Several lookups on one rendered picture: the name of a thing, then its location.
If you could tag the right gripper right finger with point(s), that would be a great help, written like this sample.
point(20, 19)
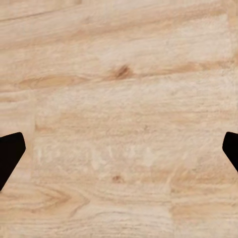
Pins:
point(230, 148)

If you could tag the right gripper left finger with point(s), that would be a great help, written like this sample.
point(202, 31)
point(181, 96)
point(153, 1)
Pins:
point(12, 148)

